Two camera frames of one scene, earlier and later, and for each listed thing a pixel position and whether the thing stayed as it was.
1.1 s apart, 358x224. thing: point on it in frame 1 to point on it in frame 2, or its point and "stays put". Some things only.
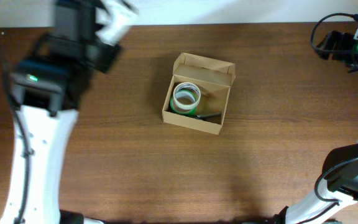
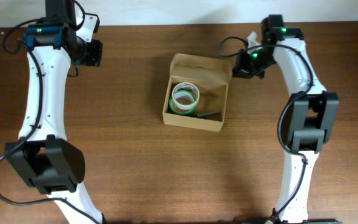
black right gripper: x=329 y=43 to x=241 y=71
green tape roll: x=188 y=112 stays put
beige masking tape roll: x=186 y=95 stays put
